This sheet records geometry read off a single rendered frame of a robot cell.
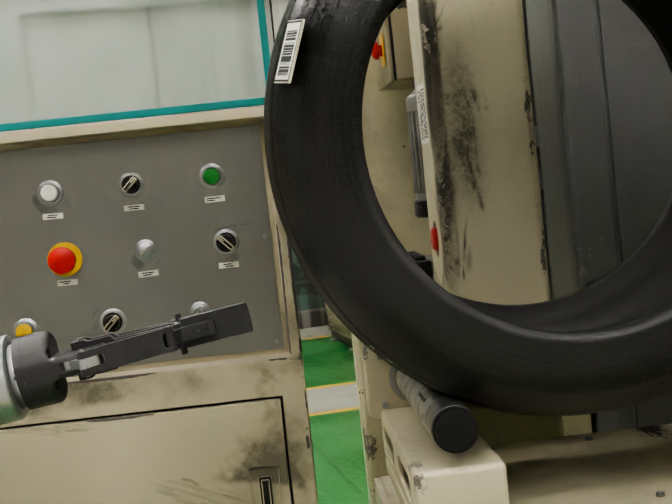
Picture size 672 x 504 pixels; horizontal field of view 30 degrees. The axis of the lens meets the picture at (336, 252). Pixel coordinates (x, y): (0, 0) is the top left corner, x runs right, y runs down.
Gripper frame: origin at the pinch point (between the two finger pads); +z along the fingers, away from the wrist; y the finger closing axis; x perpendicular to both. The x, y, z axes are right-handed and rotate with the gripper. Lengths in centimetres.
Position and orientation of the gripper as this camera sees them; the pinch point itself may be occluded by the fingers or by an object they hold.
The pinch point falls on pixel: (216, 324)
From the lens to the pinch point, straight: 128.1
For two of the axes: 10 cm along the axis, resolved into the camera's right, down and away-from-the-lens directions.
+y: -0.5, -0.5, 10.0
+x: 2.4, 9.7, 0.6
